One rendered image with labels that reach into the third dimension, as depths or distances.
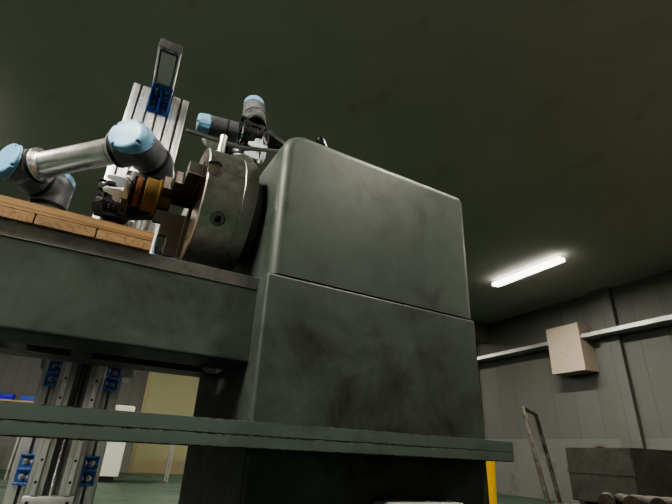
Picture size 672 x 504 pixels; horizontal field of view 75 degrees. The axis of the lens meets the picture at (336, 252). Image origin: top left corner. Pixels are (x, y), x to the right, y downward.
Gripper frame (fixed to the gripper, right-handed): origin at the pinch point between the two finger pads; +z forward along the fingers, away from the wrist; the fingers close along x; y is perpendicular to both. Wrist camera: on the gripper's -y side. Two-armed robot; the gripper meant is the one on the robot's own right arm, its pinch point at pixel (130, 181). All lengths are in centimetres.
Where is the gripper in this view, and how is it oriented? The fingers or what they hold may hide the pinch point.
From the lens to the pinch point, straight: 116.7
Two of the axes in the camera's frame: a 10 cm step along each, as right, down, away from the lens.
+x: 0.4, -9.1, 4.2
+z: 4.7, -3.5, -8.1
